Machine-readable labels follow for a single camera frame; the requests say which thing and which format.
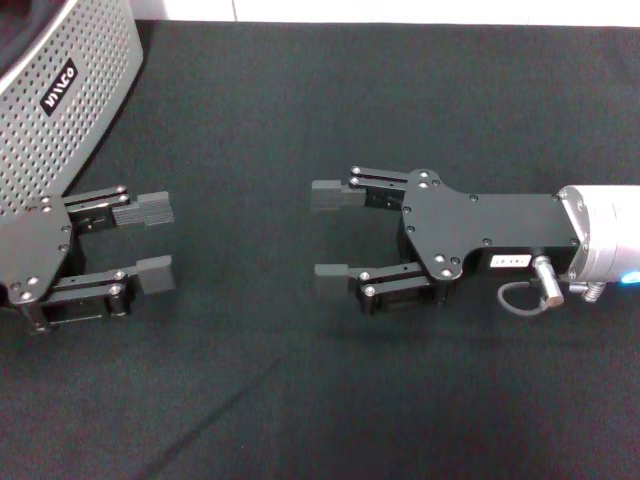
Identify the grey perforated storage box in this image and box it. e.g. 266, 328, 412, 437
0, 0, 146, 219

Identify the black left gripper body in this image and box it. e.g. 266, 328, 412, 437
0, 194, 84, 335

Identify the right gripper cable with plug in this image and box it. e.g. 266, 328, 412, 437
496, 254, 604, 317

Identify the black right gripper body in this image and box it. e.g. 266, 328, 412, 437
398, 168, 582, 305

